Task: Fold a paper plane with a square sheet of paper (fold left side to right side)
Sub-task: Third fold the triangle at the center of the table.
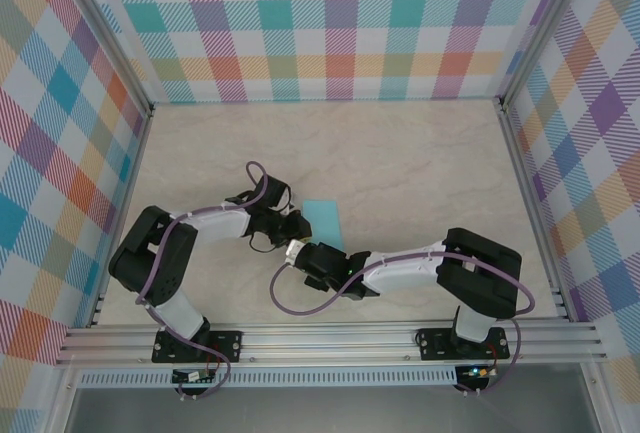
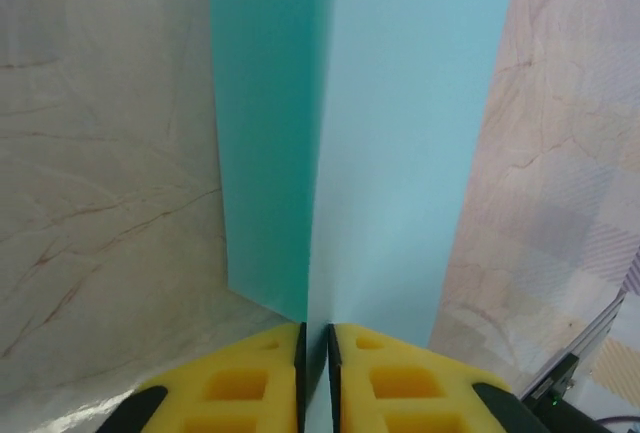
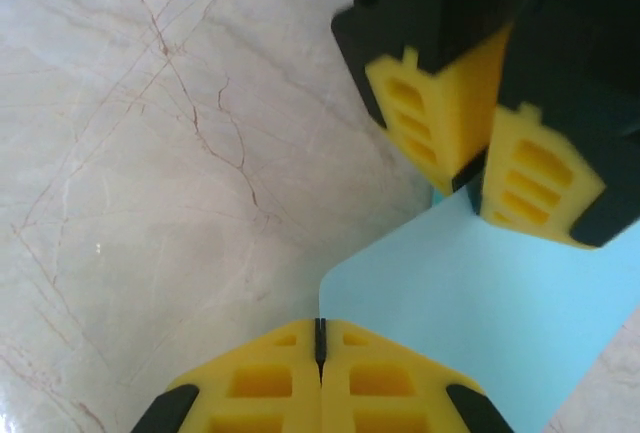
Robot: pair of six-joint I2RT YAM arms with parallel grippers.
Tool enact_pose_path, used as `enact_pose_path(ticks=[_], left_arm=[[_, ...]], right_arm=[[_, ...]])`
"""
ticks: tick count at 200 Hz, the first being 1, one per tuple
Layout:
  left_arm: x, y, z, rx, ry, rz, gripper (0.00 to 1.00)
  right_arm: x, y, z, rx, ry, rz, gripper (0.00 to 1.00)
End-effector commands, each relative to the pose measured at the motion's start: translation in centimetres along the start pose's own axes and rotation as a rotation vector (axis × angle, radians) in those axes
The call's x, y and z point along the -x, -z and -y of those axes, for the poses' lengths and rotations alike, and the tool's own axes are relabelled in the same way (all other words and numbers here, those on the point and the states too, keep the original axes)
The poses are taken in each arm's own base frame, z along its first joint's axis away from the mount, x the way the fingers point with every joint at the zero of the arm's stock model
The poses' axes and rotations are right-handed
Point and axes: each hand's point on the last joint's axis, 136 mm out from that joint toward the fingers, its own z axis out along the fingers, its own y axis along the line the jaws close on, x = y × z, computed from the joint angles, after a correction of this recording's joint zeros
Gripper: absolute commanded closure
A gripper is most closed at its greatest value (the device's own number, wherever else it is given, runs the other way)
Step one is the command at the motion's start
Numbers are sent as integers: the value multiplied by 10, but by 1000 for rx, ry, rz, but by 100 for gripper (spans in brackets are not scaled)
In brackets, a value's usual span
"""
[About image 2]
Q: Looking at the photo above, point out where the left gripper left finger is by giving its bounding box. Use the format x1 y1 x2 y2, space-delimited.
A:
94 321 308 433

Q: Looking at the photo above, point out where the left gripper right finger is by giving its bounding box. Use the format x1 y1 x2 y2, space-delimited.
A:
326 321 551 433

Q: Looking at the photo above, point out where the aluminium side rail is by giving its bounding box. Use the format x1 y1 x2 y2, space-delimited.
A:
519 237 640 404

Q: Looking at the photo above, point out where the teal square paper sheet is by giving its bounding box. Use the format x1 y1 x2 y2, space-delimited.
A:
207 0 522 433

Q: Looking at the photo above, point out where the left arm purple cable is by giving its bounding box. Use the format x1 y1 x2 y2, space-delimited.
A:
597 413 640 433

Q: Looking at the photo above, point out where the circuit board with green light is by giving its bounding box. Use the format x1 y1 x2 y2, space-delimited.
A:
523 351 582 410

